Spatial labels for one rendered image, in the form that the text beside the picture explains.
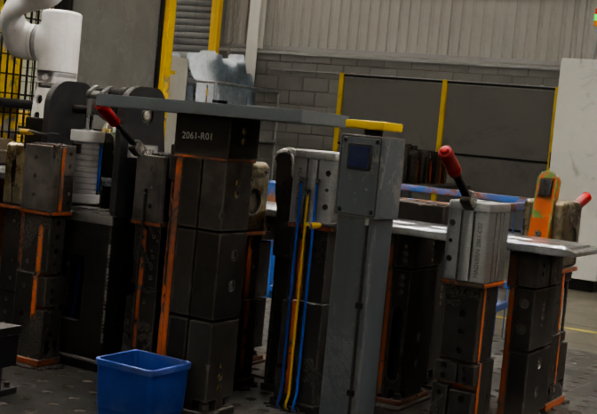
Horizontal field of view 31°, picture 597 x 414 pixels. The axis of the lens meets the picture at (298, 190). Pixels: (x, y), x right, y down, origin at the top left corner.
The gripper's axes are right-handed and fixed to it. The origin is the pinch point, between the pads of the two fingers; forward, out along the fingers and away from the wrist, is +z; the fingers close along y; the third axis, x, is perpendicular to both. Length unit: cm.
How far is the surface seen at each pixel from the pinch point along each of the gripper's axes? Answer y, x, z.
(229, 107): -45, -76, -13
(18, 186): -27.8, -19.1, 3.9
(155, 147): -23, -46, -6
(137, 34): 257, 191, -53
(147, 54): 268, 193, -44
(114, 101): -45, -55, -13
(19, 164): -27.8, -19.1, 0.0
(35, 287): -37, -35, 19
